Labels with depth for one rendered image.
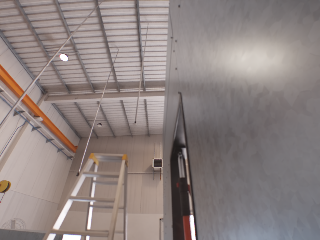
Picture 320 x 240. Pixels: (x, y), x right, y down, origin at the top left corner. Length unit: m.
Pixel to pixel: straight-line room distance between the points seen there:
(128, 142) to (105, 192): 3.96
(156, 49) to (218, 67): 7.13
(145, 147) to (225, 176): 11.74
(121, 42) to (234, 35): 7.07
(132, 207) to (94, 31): 9.74
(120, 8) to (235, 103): 6.67
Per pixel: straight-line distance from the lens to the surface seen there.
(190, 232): 0.78
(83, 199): 1.28
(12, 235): 3.67
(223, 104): 0.20
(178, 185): 0.81
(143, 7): 6.72
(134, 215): 10.73
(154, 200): 10.75
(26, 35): 8.62
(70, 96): 9.55
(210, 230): 0.28
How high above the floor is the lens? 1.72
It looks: 37 degrees up
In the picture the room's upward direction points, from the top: straight up
